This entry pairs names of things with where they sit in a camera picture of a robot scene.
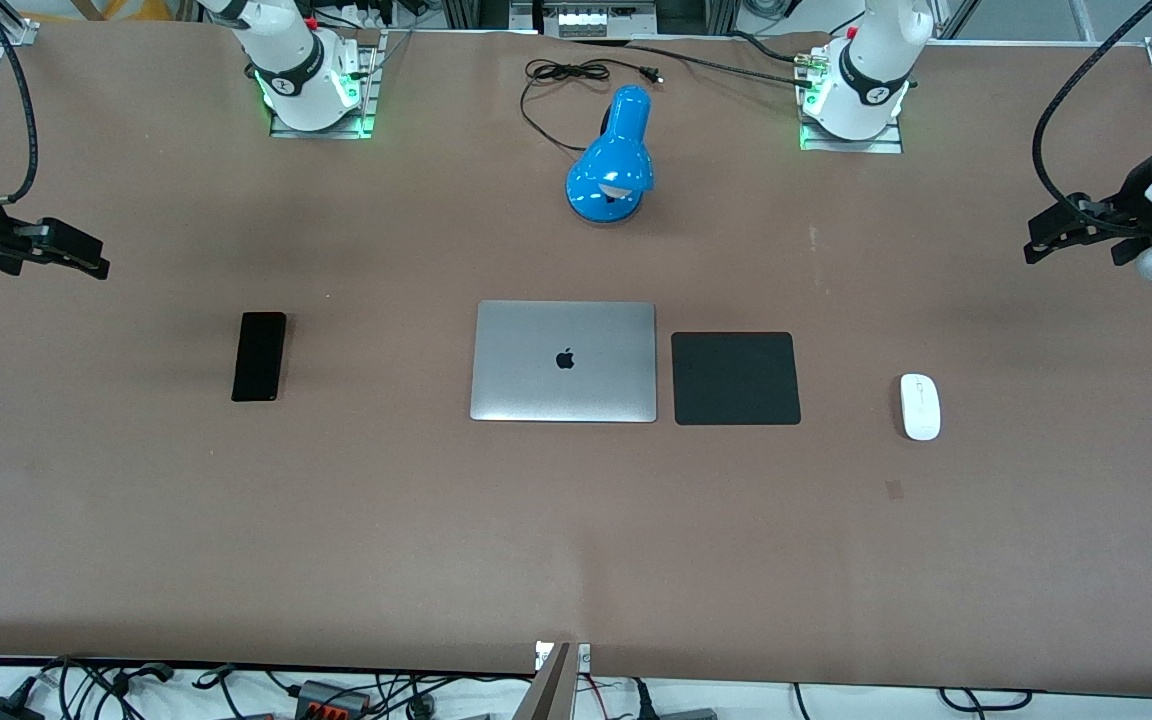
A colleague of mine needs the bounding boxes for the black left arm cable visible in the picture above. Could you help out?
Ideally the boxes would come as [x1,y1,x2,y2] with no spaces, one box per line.
[1032,0,1152,239]

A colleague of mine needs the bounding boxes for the black mouse pad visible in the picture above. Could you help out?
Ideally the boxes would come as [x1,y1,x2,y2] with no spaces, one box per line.
[671,331,803,427]

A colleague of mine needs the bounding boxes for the white computer mouse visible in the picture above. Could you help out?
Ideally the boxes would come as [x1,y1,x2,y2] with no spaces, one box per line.
[900,372,943,442]

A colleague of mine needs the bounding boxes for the black lamp power cord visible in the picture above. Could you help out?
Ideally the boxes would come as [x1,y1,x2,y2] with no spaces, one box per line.
[520,58,664,153]

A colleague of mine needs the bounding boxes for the white power strip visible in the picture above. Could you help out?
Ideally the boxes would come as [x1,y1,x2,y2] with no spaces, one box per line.
[541,0,659,40]

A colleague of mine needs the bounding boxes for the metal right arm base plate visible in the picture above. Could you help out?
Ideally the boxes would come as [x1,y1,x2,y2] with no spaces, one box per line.
[268,30,384,140]

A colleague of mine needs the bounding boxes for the silver closed laptop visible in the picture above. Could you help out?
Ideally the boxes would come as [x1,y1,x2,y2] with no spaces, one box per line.
[469,300,658,424]

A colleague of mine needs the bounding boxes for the black tangled floor cables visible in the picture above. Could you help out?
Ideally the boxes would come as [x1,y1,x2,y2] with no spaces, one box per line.
[0,655,537,720]

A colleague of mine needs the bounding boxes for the blue desk lamp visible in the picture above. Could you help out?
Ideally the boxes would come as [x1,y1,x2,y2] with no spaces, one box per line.
[565,84,656,225]

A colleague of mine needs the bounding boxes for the black smartphone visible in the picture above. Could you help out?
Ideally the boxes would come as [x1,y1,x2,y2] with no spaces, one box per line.
[231,311,288,403]

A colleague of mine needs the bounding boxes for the black orange power adapter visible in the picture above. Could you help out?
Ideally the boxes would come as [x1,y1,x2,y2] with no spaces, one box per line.
[294,679,374,720]

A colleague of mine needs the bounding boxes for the black cable to arm base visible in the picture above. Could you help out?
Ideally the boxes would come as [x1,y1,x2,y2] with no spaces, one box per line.
[576,30,822,89]

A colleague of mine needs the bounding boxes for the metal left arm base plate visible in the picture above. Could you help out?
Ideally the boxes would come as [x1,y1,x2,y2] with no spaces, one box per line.
[797,45,906,155]

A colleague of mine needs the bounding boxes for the metal table edge bracket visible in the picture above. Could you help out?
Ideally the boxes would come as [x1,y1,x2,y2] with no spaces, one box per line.
[534,641,593,673]

